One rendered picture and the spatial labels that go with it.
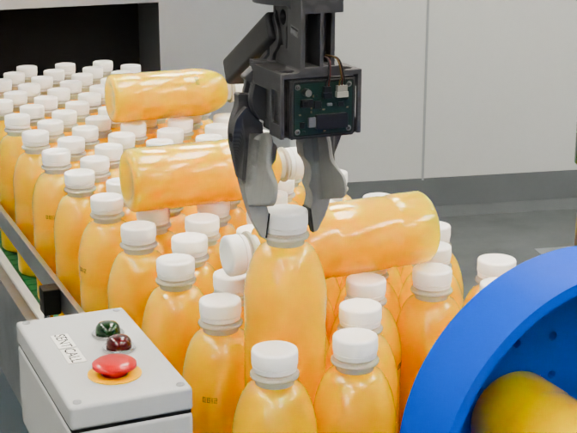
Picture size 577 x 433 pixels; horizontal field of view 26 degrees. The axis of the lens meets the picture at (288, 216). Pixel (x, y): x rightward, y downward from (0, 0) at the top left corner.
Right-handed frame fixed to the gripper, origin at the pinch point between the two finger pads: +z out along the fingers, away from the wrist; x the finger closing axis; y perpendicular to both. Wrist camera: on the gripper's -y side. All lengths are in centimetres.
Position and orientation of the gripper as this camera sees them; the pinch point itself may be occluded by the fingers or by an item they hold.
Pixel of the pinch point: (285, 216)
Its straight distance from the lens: 107.9
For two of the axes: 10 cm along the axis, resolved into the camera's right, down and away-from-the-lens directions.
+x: 9.2, -1.1, 3.8
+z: 0.0, 9.6, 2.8
